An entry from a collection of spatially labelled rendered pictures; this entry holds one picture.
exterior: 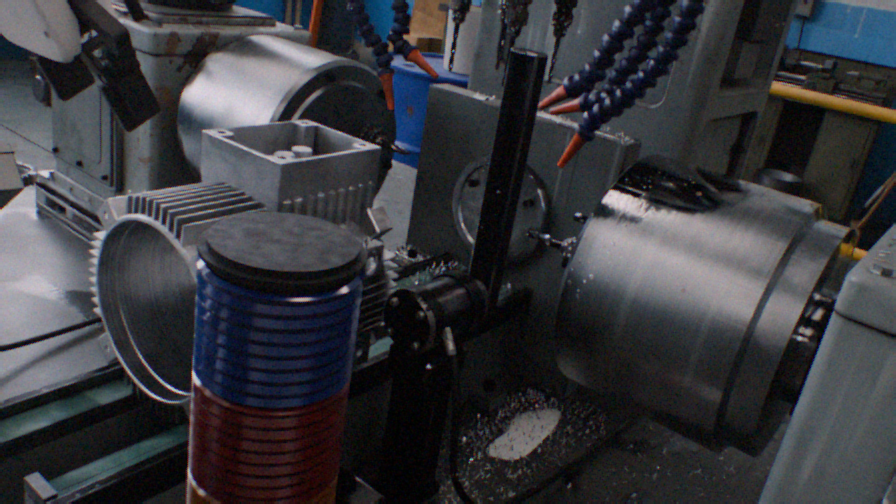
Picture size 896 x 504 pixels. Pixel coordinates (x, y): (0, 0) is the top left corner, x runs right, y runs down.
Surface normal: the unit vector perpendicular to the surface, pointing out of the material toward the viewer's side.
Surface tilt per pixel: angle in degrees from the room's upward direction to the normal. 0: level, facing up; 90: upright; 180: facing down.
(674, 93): 90
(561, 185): 90
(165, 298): 62
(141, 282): 81
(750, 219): 28
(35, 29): 119
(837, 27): 90
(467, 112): 90
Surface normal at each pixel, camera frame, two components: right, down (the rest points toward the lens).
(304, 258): 0.16, -0.92
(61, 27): 0.66, 0.43
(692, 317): -0.54, -0.07
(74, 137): -0.61, 0.20
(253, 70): -0.27, -0.58
